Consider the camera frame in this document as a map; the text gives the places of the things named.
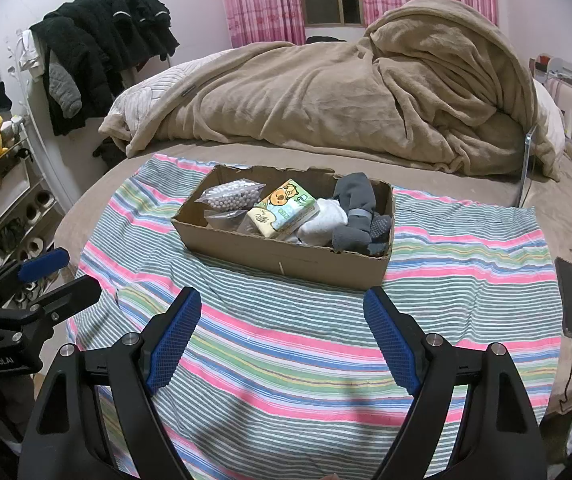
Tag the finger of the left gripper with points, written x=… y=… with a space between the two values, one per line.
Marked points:
x=52 y=308
x=15 y=274

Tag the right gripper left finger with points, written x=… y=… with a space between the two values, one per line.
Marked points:
x=66 y=438

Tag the clear plastic bag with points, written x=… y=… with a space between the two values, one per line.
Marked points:
x=230 y=221

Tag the cartoon tissue pack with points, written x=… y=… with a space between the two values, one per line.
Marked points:
x=283 y=211

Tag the grey sock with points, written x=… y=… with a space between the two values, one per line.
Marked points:
x=366 y=231

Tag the white shoe shelf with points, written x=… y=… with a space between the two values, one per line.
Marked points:
x=29 y=211

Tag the black smartphone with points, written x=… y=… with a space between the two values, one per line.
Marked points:
x=563 y=270

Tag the bag of white balls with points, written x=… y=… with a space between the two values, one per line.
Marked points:
x=235 y=195

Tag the white patterned quilt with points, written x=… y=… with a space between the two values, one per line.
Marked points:
x=132 y=106

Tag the striped colourful cloth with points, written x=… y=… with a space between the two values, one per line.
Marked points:
x=282 y=378

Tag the black hanging clothes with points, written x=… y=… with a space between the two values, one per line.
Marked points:
x=87 y=45

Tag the white sock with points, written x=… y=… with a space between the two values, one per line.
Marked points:
x=318 y=231

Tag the pink curtain left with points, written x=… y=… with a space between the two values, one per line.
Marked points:
x=252 y=21

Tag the beige plush blanket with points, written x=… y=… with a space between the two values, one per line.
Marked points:
x=432 y=83

